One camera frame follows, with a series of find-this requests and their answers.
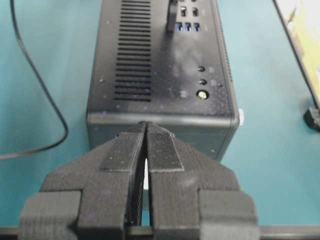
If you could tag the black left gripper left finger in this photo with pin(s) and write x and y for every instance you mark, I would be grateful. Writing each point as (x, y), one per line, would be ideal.
(93, 197)

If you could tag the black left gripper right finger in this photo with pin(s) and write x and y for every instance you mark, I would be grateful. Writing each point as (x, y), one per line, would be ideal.
(193, 197)

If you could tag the black mini PC box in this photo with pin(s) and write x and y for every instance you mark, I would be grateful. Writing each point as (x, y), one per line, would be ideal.
(165, 62)

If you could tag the yellow cardboard box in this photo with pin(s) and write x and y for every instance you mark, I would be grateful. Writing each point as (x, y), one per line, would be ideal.
(302, 17)

